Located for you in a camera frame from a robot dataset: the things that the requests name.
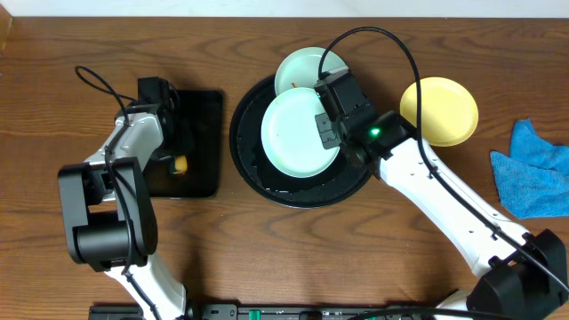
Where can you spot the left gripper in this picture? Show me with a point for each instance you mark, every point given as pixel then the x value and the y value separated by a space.
pixel 171 145

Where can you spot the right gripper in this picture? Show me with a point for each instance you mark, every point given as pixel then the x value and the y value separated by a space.
pixel 324 126

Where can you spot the green yellow sponge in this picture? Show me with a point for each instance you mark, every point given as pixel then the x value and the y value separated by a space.
pixel 178 165

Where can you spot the light blue plate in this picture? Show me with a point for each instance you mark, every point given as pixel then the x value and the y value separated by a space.
pixel 289 134
pixel 299 69

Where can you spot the light blue plate top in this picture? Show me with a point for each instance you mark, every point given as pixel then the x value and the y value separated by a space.
pixel 299 69

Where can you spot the yellow plate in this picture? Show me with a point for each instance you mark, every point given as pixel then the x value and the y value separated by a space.
pixel 449 113

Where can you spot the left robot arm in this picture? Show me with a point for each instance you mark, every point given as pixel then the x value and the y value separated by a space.
pixel 109 219

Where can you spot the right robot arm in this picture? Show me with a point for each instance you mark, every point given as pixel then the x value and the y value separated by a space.
pixel 519 275

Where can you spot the black rectangular tray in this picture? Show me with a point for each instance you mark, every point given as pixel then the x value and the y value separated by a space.
pixel 205 112

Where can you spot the black round tray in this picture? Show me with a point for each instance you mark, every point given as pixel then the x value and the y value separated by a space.
pixel 335 184

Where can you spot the blue cloth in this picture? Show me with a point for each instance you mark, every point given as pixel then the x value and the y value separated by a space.
pixel 532 180

